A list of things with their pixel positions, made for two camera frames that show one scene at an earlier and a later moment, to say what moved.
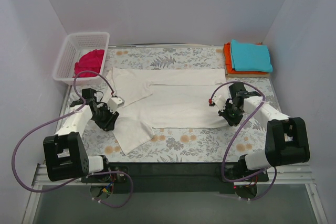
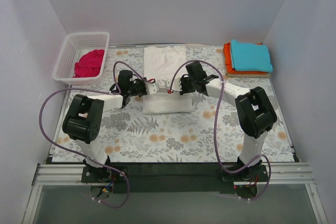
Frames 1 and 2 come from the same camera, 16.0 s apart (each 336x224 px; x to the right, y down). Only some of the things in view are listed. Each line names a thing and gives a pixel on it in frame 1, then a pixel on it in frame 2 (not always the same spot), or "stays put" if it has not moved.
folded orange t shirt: (228, 56) stays put
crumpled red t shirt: (92, 61) stays put
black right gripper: (230, 115) -> (184, 85)
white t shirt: (163, 98) -> (163, 64)
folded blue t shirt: (250, 57) stays put
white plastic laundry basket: (75, 44) stays put
